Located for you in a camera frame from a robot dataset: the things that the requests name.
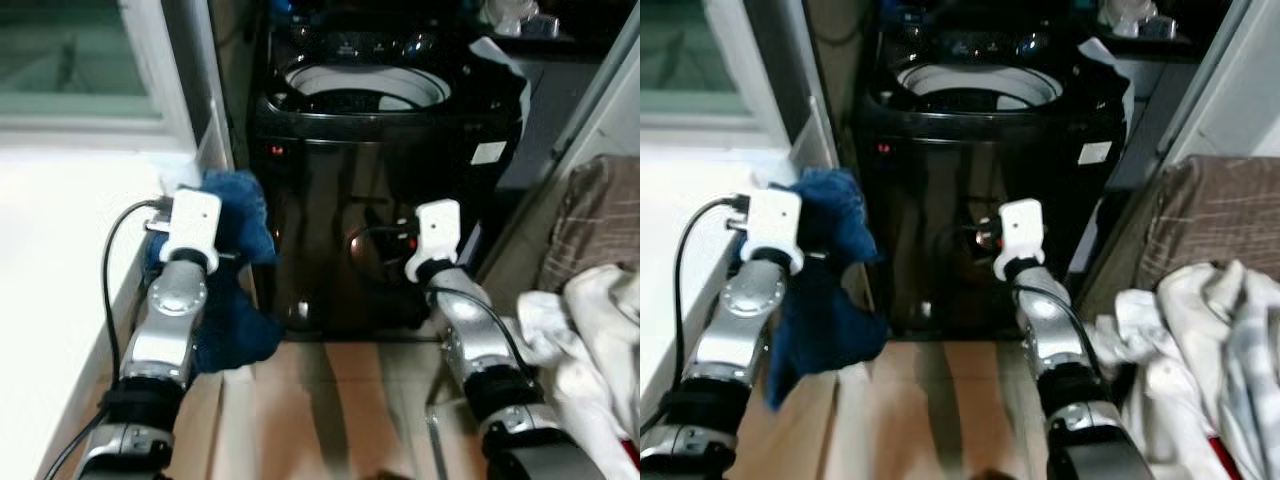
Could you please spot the dark blue cloth garment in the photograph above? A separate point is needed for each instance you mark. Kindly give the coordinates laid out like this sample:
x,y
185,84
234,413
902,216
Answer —
x,y
825,330
235,330

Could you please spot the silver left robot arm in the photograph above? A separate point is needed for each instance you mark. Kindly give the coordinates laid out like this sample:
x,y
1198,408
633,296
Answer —
x,y
165,330
735,330

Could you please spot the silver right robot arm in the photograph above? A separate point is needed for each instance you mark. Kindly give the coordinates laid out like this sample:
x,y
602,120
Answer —
x,y
480,350
1055,350

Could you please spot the black top-load washing machine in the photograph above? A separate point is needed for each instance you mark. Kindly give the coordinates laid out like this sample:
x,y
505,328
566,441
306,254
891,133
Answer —
x,y
930,190
330,200

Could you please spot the white clothes pile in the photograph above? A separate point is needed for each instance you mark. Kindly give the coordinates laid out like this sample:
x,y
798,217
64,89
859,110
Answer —
x,y
590,340
1190,350

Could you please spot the white washer label sticker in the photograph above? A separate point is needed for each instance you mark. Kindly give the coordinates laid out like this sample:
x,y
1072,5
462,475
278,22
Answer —
x,y
488,153
1095,153

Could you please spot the white washer tub rim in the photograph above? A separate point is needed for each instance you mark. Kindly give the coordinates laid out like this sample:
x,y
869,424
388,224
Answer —
x,y
1030,88
420,90

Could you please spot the brown checked laundry basket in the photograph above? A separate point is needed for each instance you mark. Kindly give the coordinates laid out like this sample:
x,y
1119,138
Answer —
x,y
1210,210
600,215

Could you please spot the white object on shelf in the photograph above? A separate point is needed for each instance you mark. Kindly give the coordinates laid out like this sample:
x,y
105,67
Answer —
x,y
515,18
1135,18

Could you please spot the white framed window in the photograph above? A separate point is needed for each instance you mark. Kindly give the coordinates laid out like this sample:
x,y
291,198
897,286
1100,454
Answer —
x,y
70,50
690,50

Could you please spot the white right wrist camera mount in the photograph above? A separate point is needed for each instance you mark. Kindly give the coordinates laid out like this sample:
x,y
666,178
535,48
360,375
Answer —
x,y
1020,232
436,235

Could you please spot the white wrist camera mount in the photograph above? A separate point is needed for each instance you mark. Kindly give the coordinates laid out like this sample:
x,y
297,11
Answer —
x,y
436,235
1020,232
775,225
192,225

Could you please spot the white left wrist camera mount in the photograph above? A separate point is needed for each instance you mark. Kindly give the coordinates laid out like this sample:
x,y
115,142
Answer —
x,y
775,225
192,225

